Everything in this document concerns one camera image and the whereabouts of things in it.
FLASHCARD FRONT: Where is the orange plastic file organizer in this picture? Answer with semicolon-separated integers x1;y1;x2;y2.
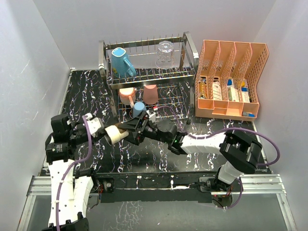
195;40;269;121

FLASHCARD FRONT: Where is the clear glass cup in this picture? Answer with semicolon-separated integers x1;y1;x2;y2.
156;40;174;69

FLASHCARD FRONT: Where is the dusty pink tumbler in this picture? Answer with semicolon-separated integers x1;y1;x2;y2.
143;85;158;105

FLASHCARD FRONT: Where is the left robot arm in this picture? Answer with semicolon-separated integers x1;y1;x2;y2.
45;114;100;231

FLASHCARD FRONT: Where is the blue white box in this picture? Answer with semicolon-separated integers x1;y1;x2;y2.
227;78;250;103

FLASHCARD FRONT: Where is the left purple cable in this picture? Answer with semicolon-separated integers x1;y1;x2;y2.
51;115;93;231

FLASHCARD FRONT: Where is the steel two-tier dish rack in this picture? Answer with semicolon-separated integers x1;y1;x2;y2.
98;31;199;124

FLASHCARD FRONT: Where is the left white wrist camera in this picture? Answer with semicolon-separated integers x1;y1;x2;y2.
84;113;104;138

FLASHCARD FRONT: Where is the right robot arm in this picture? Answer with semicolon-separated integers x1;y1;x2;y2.
117;113;262;191

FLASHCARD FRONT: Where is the peach handled mug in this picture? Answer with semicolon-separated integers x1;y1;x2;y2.
119;88;136;108

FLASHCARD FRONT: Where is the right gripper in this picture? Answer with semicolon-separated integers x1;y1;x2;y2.
118;110;170;145

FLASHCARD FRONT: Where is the small blue cap item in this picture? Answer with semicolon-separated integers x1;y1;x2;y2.
242;112;255;117

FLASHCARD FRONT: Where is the light blue tumbler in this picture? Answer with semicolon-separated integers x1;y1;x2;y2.
133;102;146;118

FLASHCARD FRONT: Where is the white medicine box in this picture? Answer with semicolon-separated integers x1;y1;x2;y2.
212;81;222;100

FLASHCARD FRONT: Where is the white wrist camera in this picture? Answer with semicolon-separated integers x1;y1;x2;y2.
146;106;158;122
84;113;104;138

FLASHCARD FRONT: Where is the blue handled mug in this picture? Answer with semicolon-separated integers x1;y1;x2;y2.
111;47;137;78

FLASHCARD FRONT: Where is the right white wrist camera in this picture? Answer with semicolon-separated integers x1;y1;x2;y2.
146;106;158;122

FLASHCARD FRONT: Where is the cream and brown steel cup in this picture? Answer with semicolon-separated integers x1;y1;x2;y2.
104;123;129;145

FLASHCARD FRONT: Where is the purple cable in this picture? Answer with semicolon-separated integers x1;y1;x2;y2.
51;115;93;231
156;105;281;210

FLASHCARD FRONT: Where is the yellow striped box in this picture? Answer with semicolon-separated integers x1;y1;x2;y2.
198;77;207;99

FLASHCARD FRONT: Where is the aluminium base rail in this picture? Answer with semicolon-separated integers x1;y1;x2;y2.
17;172;297;231

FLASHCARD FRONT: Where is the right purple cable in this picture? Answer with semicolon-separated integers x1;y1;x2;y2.
156;105;281;210

